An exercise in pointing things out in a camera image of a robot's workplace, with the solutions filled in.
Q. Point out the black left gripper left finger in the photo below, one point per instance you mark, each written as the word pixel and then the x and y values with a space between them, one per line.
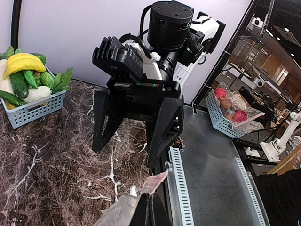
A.
pixel 142 212

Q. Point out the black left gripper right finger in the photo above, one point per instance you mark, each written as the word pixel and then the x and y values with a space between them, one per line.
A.
pixel 158 213

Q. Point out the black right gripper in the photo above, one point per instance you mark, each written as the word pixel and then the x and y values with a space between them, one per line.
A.
pixel 158 102

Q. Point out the clear zip top bag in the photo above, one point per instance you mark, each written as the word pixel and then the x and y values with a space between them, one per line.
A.
pixel 121 212

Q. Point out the yellow toy banana bunch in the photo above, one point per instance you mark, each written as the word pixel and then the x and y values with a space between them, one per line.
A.
pixel 23 61

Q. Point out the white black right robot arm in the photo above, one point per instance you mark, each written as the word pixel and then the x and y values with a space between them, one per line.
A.
pixel 174 42

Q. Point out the white small robot arm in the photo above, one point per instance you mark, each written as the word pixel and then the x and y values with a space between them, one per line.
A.
pixel 214 180

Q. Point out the blue basket with bagged food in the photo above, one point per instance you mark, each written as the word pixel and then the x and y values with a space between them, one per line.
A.
pixel 230 113

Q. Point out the operator hand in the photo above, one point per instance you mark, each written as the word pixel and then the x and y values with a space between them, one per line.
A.
pixel 297 161

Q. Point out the green toy lettuce leaf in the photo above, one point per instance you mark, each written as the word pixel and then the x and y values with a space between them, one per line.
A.
pixel 62 81

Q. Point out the blue plastic vegetable basket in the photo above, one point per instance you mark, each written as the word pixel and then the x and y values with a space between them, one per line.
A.
pixel 19 116

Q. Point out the green toy okra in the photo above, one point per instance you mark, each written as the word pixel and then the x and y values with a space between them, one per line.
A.
pixel 28 74

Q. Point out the dark green toy cucumber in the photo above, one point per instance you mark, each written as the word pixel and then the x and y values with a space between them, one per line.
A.
pixel 19 85

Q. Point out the grey slotted cable duct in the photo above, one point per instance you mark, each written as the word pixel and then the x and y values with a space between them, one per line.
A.
pixel 181 211

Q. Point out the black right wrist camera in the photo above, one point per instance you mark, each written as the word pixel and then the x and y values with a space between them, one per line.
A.
pixel 120 61

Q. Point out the black right frame post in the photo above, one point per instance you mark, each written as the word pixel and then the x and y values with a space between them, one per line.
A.
pixel 222 60

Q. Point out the black frame post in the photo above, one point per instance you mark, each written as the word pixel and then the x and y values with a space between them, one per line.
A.
pixel 222 60
pixel 15 20

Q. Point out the black left frame post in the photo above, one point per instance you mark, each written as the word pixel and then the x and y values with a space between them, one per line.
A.
pixel 15 20

